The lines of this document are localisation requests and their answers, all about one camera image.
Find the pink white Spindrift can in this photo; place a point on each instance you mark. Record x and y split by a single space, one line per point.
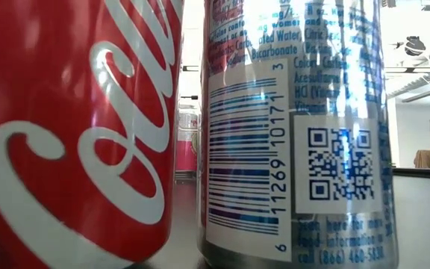
187 149

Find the silver blue Red Bull can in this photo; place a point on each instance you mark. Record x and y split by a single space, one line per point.
248 168

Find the red Coca-Cola can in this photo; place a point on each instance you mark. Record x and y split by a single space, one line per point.
50 93

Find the tan chair back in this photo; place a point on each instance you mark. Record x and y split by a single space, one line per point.
423 158

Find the black ceiling device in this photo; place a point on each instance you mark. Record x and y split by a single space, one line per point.
414 45

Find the black table frame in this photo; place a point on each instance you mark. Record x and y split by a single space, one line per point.
424 173

